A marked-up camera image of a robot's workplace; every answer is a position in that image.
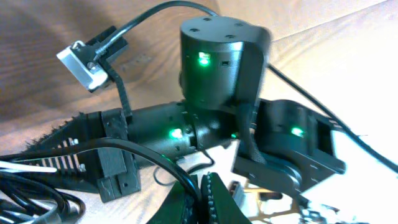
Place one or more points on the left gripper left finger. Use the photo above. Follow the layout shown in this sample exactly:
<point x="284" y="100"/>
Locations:
<point x="177" y="208"/>

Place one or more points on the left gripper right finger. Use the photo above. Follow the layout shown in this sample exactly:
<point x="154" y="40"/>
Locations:
<point x="218" y="205"/>

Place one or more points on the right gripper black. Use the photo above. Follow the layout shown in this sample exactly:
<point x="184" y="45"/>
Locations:
<point x="71" y="149"/>

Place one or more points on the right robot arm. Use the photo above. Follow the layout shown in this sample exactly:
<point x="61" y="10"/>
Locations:
<point x="284" y="146"/>

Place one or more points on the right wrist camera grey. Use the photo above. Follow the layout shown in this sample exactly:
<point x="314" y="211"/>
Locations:
<point x="78" y="58"/>

